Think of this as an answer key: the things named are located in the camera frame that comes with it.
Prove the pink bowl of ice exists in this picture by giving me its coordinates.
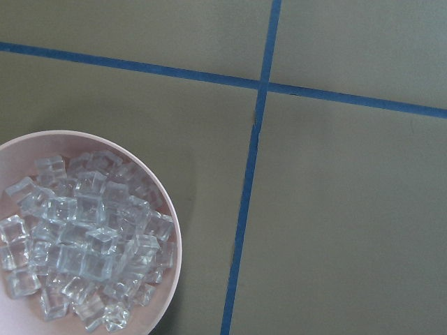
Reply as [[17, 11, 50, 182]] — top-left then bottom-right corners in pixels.
[[1, 131, 182, 334]]

